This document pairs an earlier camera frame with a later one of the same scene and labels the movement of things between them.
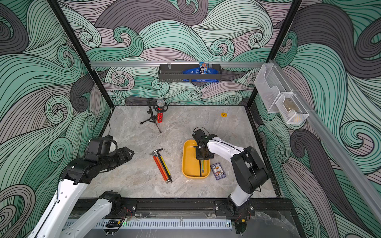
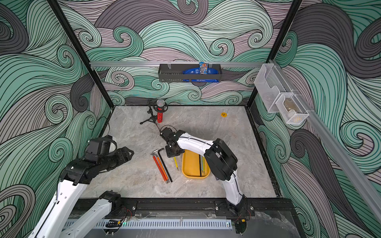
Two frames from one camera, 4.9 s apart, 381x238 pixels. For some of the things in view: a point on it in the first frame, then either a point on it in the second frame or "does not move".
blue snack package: (203, 69) does not move
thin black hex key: (163, 164) does not move
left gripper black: (124, 156) does not move
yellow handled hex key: (165, 165) to (174, 158)
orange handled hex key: (162, 168) does not move
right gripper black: (200, 155) to (172, 152)
